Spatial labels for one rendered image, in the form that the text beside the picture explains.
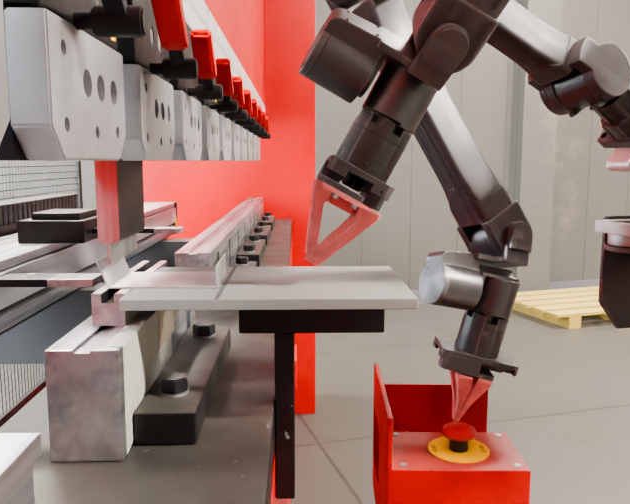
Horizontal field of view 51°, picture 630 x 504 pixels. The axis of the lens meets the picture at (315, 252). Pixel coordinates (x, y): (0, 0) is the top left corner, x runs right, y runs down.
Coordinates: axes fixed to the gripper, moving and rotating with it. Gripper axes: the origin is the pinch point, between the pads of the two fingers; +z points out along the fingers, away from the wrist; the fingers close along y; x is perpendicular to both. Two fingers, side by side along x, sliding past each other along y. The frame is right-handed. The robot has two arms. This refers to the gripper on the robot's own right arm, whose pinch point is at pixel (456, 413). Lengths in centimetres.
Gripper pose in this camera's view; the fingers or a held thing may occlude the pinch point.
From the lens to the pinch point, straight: 93.0
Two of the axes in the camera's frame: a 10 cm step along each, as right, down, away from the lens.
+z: -2.5, 9.6, 1.5
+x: -0.1, 1.5, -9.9
